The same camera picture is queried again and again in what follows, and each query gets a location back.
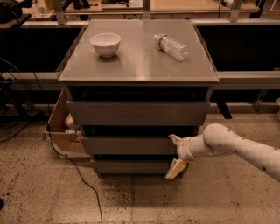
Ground black equipment top left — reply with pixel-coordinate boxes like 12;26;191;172
0;0;32;30

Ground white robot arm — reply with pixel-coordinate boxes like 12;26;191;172
165;123;280;181

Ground white cup in box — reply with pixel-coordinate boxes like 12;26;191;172
64;115;79;130

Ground grey top drawer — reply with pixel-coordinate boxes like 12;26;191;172
66;101;210;126

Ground black floor cable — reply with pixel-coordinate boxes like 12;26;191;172
45;124;104;224

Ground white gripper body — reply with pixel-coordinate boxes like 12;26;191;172
177;137;196;162

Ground wooden background desk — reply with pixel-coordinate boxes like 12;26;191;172
29;0;261;21

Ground grey drawer cabinet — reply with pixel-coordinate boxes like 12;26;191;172
59;19;218;175

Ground grey bottom drawer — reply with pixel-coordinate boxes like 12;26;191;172
91;160;170;174

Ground white ceramic bowl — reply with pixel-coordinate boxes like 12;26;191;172
90;32;121;58

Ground clear plastic water bottle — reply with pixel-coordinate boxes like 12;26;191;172
154;33;188;61

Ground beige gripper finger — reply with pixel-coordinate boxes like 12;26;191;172
165;158;187;179
168;134;181;145

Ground open cardboard box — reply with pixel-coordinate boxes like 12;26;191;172
44;90;87;158

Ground grey drawer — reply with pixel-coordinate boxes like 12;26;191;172
91;160;170;174
81;136;176;155
66;101;210;126

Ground grey metal rail frame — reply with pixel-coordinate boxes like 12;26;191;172
0;18;280;91

